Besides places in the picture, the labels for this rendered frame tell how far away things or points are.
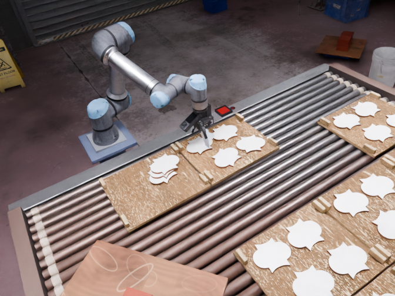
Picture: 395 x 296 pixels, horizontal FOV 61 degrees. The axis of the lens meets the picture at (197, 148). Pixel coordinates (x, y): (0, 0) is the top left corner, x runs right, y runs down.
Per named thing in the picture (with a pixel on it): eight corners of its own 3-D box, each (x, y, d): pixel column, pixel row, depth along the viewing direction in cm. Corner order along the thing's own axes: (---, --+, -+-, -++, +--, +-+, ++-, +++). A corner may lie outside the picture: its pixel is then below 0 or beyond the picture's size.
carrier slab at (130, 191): (99, 183, 162) (98, 181, 161) (173, 148, 177) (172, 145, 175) (128, 233, 139) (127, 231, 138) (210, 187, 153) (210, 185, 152)
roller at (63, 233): (37, 246, 143) (32, 240, 140) (352, 88, 210) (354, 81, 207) (39, 255, 140) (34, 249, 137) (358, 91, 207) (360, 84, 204)
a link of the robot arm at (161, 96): (80, 32, 147) (166, 98, 140) (98, 24, 154) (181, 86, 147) (79, 53, 156) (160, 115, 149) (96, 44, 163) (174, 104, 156)
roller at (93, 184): (28, 216, 157) (24, 209, 154) (327, 76, 224) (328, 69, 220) (30, 223, 154) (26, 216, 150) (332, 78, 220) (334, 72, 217)
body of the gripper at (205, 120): (214, 126, 166) (213, 106, 158) (199, 133, 162) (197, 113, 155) (206, 119, 171) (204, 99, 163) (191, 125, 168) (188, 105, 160)
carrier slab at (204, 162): (174, 147, 177) (174, 144, 176) (236, 117, 191) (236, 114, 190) (212, 187, 154) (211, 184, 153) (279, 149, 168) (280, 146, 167)
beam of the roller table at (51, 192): (13, 212, 162) (7, 204, 158) (323, 70, 233) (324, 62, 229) (16, 224, 156) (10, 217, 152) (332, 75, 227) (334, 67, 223)
